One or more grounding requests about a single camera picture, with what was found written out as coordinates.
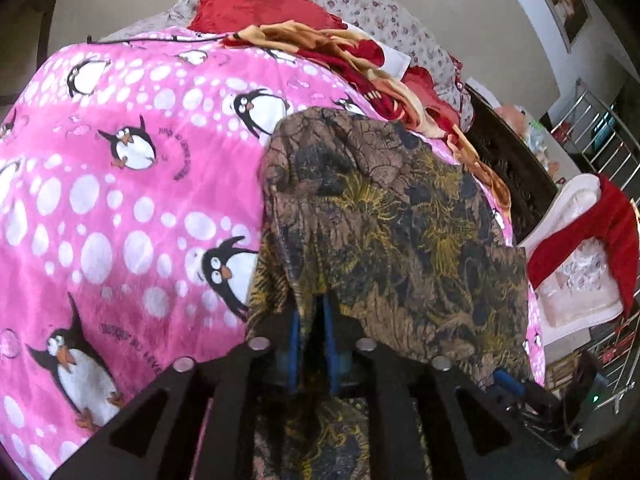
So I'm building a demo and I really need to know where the brown floral patterned garment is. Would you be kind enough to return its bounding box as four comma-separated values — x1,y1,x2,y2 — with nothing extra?
248,107,530,479

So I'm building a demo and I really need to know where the white chair with lace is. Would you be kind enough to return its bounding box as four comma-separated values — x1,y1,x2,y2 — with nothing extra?
520,174,623,346

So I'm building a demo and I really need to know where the red cloth on chair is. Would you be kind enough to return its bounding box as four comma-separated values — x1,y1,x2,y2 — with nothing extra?
527,174,639,318

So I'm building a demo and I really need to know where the dark carved wooden headboard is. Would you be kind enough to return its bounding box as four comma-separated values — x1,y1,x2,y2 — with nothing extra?
465,84,558,242

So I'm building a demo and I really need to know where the pink penguin fleece blanket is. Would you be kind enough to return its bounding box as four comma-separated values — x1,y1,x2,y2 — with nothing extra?
1,28,544,479

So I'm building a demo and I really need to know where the white paper on bed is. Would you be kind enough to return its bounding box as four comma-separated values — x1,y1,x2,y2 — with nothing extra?
346,23,411,80

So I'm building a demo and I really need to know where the red and gold blanket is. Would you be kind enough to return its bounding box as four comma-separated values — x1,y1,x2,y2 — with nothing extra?
222,21,511,219

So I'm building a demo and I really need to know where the red ruffled pillow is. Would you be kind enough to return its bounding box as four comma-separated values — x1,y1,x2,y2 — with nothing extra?
188,0,347,34

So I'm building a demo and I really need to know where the floral white quilt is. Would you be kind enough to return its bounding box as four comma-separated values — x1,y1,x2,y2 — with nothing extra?
106,0,474,131

